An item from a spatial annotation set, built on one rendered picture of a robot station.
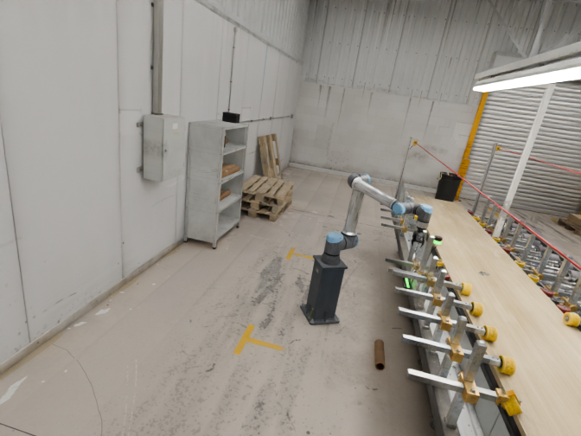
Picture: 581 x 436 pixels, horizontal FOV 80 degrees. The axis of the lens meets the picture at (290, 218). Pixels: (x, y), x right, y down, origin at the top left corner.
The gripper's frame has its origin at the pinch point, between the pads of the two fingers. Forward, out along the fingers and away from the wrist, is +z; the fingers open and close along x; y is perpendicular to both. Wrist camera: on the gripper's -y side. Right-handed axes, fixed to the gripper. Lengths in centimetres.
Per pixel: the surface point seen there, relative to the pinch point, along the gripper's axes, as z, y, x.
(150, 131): -51, 31, 250
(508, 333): 11, -71, -47
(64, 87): -83, -53, 259
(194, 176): 9, 121, 248
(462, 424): 39, -118, -19
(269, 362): 101, -45, 93
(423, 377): 5, -134, 11
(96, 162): -28, -27, 259
